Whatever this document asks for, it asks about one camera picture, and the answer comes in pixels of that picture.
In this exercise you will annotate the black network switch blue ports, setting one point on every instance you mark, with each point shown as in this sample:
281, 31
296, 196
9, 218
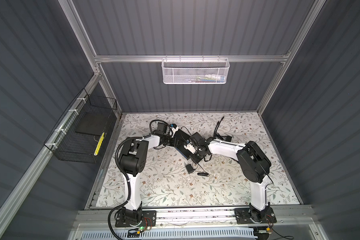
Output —
181, 139

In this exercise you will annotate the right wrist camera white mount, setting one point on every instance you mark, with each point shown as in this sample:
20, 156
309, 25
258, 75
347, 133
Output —
190, 147

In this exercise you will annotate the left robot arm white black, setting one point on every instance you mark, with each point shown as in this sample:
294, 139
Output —
131, 158

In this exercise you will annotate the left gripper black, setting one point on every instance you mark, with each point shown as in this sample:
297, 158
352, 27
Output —
173, 142

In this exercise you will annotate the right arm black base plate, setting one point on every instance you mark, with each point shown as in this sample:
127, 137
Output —
254, 216

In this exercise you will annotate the black foam pad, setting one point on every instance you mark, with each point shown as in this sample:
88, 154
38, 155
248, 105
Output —
92, 124

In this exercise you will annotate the markers in white basket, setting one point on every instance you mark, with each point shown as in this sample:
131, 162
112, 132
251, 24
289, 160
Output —
206, 79

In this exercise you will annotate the black wire basket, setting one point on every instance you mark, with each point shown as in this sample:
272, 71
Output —
67, 145

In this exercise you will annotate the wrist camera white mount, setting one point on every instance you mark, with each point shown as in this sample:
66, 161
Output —
190, 147
173, 129

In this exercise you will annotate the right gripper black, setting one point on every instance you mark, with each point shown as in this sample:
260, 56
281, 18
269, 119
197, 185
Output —
195, 159

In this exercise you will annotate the black power adapter with cable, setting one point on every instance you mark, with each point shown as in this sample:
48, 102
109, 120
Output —
190, 169

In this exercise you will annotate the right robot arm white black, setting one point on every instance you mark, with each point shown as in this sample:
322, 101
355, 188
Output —
254, 163

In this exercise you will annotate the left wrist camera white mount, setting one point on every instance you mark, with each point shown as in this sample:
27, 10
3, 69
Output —
173, 129

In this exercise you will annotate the white ventilated cable duct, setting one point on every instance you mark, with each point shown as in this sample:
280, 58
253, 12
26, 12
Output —
190, 233

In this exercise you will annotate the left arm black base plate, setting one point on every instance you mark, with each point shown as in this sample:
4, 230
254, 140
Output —
139, 218

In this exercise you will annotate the white wire mesh basket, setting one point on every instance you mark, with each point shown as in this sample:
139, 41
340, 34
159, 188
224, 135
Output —
177, 71

